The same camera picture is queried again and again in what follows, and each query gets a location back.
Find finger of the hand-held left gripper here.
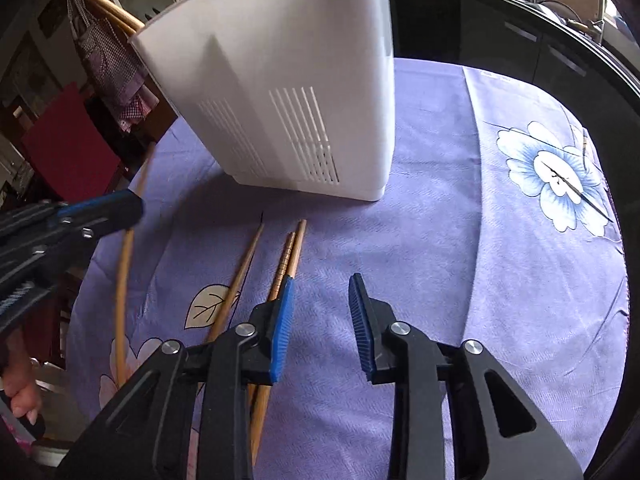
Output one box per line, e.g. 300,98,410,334
57,191,147,237

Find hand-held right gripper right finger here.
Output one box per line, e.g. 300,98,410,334
348,273,586,480

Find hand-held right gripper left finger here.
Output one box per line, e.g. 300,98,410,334
55,276,296,480

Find white plastic utensil holder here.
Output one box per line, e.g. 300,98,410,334
129,0,397,204

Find person's left hand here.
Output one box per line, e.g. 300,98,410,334
0,329,44,421

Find red chair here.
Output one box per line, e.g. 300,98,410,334
20,82,127,202

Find purple floral tablecloth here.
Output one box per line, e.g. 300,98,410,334
65,57,629,480

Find checkered apron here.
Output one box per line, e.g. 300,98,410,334
65,0,162,134

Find dark base cabinets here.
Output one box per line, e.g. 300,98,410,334
385,0,640,128

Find tall steel faucet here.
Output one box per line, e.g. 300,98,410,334
594,0,610,47

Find dark wall picture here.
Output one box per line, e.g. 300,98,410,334
36,0,69,39

